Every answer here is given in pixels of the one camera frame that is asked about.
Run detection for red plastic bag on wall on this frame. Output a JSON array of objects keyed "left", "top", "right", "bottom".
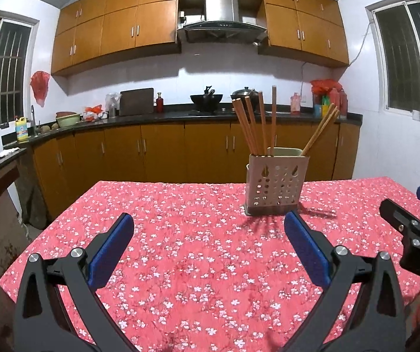
[{"left": 30, "top": 71, "right": 51, "bottom": 107}]

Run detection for yellow detergent bottle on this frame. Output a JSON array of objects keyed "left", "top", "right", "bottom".
[{"left": 15, "top": 117, "right": 28, "bottom": 142}]

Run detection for steel range hood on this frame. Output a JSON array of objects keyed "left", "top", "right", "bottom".
[{"left": 177, "top": 0, "right": 268, "bottom": 46}]

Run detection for upper wooden wall cabinets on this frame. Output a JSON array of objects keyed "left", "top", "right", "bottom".
[{"left": 51, "top": 0, "right": 349, "bottom": 75}]

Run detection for barred window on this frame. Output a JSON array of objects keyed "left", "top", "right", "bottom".
[
  {"left": 368, "top": 0, "right": 420, "bottom": 120},
  {"left": 0, "top": 9, "right": 39, "bottom": 133}
]

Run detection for dark cutting board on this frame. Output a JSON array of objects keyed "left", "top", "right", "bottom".
[{"left": 119, "top": 87, "right": 154, "bottom": 116}]

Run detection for beige perforated utensil holder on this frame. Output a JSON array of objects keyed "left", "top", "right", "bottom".
[{"left": 244, "top": 147, "right": 309, "bottom": 216}]

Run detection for red bag with boxes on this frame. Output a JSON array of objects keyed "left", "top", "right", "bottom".
[{"left": 310, "top": 79, "right": 348, "bottom": 119}]

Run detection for red bag on counter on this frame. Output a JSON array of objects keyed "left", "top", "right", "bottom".
[{"left": 82, "top": 104, "right": 108, "bottom": 122}]

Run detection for green bowl on counter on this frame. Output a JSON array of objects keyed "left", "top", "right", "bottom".
[{"left": 56, "top": 111, "right": 81, "bottom": 128}]

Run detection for thin wooden chopstick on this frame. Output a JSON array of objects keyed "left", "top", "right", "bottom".
[{"left": 270, "top": 85, "right": 277, "bottom": 156}]

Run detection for pink container on counter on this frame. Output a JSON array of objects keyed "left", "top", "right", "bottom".
[{"left": 290, "top": 92, "right": 301, "bottom": 114}]

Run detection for right barred window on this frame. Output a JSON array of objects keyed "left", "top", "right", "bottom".
[{"left": 368, "top": 0, "right": 420, "bottom": 120}]

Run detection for lower wooden base cabinets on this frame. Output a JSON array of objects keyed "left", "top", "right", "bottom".
[{"left": 33, "top": 121, "right": 360, "bottom": 221}]

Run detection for wooden chopstick pair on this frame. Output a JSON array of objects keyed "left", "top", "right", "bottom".
[{"left": 303, "top": 107, "right": 341, "bottom": 157}]

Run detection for black countertop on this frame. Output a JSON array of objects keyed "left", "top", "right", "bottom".
[{"left": 0, "top": 103, "right": 363, "bottom": 170}]

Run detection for black lidded wok right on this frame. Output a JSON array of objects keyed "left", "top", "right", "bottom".
[{"left": 231, "top": 87, "right": 259, "bottom": 112}]

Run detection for red floral tablecloth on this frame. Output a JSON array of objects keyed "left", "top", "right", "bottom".
[{"left": 0, "top": 177, "right": 420, "bottom": 351}]

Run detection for red sauce bottle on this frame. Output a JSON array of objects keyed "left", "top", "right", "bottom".
[{"left": 156, "top": 92, "right": 164, "bottom": 114}]

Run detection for left barred window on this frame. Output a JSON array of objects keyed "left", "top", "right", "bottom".
[{"left": 0, "top": 9, "right": 39, "bottom": 133}]

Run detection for black wok left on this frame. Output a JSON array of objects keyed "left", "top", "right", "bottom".
[{"left": 190, "top": 86, "right": 222, "bottom": 113}]

